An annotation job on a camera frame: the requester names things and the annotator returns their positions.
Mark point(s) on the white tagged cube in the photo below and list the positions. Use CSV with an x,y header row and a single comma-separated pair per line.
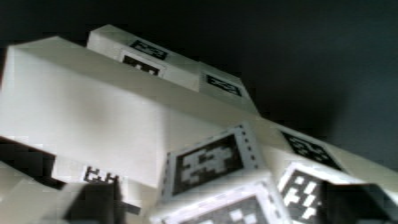
x,y
217,187
300,176

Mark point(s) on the white chair seat part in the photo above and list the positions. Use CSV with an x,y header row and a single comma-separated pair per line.
x,y
222,86

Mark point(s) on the white chair back frame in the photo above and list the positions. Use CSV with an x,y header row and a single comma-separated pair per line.
x,y
92,111

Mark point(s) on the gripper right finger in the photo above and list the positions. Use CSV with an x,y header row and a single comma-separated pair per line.
x,y
355,204

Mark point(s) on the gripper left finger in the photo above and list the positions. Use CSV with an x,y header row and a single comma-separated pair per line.
x,y
92,204

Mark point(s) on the white chair leg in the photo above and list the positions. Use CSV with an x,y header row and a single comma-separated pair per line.
x,y
146,56
73,172

